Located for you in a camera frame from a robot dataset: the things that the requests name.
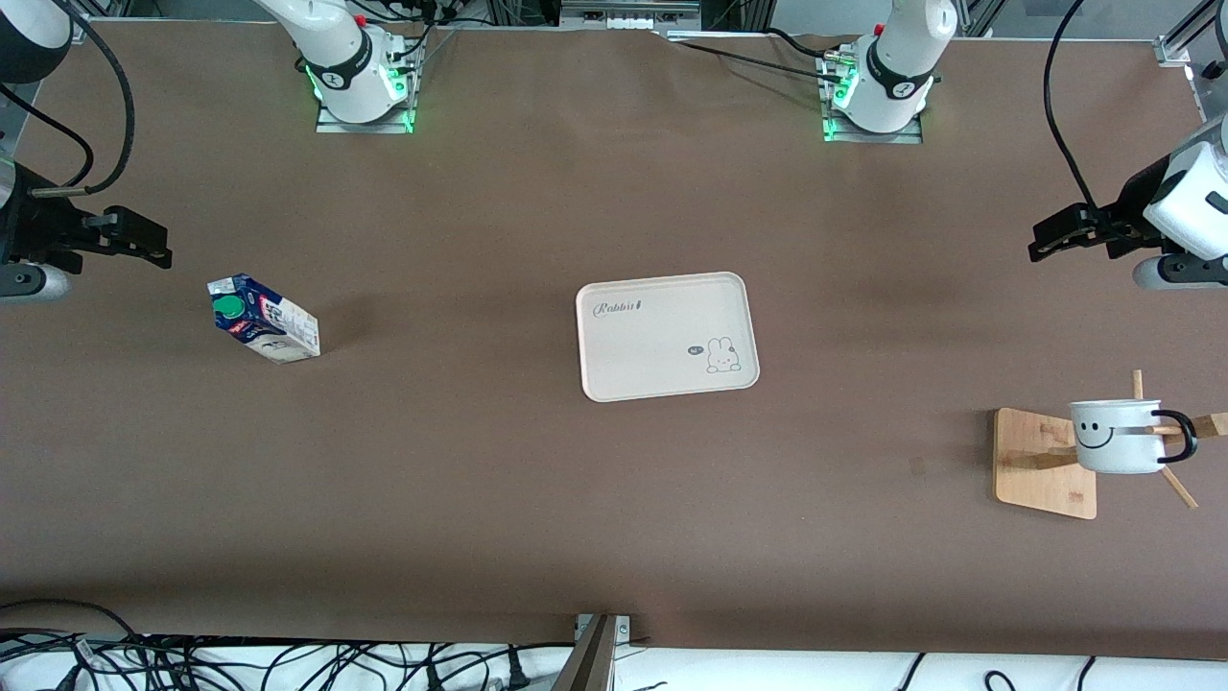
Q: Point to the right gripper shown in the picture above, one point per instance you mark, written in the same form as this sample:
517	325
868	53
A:
29	227

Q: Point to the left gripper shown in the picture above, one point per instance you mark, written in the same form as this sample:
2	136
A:
1130	210

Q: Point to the blue white milk carton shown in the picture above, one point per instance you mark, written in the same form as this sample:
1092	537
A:
269	326

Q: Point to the white smiley face cup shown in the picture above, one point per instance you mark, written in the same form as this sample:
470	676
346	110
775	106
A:
1118	446

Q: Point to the cream rabbit print tray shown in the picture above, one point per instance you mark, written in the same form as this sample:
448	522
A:
652	336

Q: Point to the wooden mug stand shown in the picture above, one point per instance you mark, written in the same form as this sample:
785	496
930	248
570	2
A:
1041	470

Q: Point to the brown table cover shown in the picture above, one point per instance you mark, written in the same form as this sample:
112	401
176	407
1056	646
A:
480	499

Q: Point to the grey power strip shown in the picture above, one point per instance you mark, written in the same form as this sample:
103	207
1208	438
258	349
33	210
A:
628	13

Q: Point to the aluminium profile beam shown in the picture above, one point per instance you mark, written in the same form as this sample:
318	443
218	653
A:
587	662

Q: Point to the aluminium frame corner profile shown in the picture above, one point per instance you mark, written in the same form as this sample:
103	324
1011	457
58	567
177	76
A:
1185	34

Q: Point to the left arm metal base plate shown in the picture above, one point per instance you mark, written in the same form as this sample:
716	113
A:
873	137

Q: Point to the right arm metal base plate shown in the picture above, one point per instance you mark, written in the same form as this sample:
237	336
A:
365	127

